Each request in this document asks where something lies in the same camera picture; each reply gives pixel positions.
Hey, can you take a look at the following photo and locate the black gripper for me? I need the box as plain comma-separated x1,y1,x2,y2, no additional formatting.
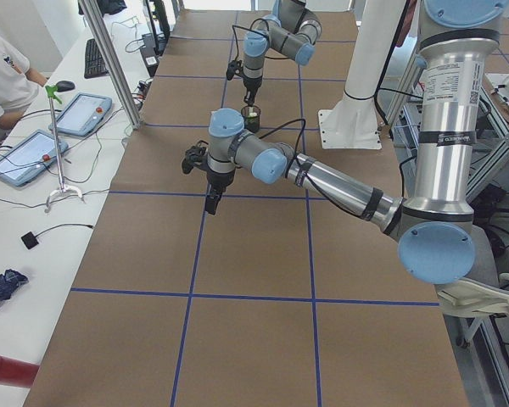
182,142,236,215
226,59,262,106

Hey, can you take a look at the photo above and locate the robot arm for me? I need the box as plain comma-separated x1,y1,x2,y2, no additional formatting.
226,1,322,107
182,1,506,285

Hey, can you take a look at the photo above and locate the black mesh pen holder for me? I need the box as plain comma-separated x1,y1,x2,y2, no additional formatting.
241,105,261,133

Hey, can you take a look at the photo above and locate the upper teach pendant tablet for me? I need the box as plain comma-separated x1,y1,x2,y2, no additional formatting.
56,92,112,137

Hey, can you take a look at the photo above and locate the teach pendant tablet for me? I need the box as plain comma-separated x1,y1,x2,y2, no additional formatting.
0,130,56,187
56,92,112,137

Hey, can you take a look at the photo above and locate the black keyboard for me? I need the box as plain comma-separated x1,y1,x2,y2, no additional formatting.
84,38,109,79

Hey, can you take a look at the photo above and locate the small black square device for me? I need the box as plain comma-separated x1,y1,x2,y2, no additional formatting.
20,231,39,249

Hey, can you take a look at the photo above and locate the black computer mouse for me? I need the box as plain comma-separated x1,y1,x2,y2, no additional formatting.
56,81,76,92

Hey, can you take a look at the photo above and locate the lower teach pendant tablet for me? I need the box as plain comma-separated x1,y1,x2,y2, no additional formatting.
0,130,56,187

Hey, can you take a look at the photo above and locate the metal stand with green clip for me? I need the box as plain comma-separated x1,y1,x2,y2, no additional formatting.
44,84,84,214

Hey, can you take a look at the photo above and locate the person in white shirt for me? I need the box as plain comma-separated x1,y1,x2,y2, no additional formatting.
0,36,48,136

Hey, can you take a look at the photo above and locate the red cylinder bottle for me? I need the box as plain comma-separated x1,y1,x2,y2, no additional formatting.
0,355,40,388

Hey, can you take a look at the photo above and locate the grey office chair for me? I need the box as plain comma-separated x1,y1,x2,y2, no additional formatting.
432,237,509,348

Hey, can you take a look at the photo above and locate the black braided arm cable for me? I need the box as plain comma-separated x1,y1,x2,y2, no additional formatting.
231,16,281,64
258,118,366,220

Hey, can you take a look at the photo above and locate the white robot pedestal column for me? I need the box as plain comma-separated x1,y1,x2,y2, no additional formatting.
318,0,412,150

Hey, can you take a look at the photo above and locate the aluminium frame post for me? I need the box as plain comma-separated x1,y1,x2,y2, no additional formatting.
79,0,141,130

